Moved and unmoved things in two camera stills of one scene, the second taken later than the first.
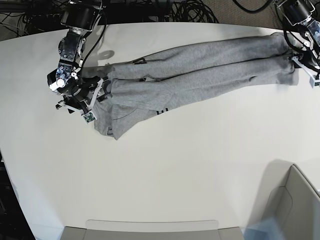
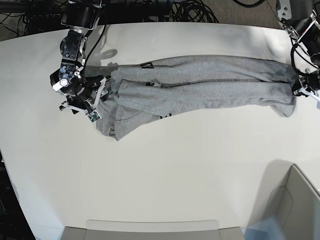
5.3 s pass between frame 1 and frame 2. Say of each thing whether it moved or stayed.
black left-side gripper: stayed
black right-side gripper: moved
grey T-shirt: moved
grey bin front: stayed
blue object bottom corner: stayed
